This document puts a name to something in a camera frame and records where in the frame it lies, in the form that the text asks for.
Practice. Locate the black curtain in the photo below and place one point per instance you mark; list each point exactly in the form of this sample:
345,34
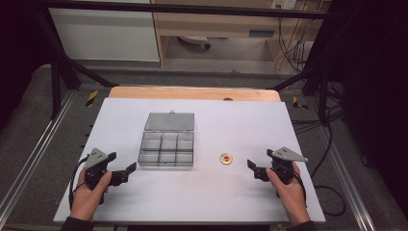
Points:
19,48
375,80

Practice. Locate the white cabinet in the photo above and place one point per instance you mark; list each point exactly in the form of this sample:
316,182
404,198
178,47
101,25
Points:
102,32

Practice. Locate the white wall socket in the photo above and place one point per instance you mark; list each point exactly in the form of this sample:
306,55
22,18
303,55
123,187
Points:
283,4

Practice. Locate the person's right hand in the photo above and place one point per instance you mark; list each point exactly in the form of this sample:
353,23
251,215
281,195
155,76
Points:
290,199

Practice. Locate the person's left hand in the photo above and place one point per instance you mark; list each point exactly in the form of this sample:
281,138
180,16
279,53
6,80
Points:
86,199

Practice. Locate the office chair base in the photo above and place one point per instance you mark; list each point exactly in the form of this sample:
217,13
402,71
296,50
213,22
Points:
196,40

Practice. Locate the aluminium floor rail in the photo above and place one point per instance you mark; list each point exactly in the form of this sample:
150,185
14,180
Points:
30,154
348,179

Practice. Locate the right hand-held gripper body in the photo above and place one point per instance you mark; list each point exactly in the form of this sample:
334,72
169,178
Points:
284,166

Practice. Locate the light wooden desk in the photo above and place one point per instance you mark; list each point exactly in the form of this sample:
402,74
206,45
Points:
221,22

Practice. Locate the yellow black tape strip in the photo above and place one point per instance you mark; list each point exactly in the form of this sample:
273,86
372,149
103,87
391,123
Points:
298,102
91,98

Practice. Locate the wooden table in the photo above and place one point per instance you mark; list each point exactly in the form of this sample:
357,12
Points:
192,93

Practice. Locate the clear plastic compartment box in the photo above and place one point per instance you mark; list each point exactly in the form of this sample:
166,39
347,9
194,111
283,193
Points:
168,144

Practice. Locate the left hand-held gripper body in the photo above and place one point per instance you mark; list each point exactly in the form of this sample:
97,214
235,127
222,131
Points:
95,158

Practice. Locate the black metal frame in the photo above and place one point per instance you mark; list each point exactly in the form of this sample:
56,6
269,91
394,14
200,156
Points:
179,8

